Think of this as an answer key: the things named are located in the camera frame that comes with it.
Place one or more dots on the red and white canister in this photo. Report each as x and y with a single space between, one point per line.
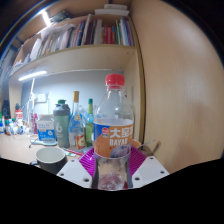
19 116

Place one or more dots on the yellow-capped glass bottle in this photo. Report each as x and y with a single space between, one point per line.
76 116

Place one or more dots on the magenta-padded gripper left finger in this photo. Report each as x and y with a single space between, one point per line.
71 171

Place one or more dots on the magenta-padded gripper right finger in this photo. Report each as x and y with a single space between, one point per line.
151 170

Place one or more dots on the pen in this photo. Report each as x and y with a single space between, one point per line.
71 152

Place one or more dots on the blue and white box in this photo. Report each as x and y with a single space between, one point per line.
46 128

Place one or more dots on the shelf light bar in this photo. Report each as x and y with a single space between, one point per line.
32 75

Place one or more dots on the wooden shelf unit with books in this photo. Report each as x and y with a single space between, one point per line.
83 56

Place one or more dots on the clear red-capped drink bottle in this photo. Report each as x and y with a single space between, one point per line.
113 140

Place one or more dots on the black mug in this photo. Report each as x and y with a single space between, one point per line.
50 160

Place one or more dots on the grey shaker bottle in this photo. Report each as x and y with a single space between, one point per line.
61 126

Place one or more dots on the pink box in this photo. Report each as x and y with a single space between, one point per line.
34 123

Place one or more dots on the green-capped glass bottle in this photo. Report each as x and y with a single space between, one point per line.
89 123

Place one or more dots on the teal oval case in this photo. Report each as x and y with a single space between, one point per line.
43 142

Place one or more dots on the ceiling light tube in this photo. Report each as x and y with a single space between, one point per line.
46 18

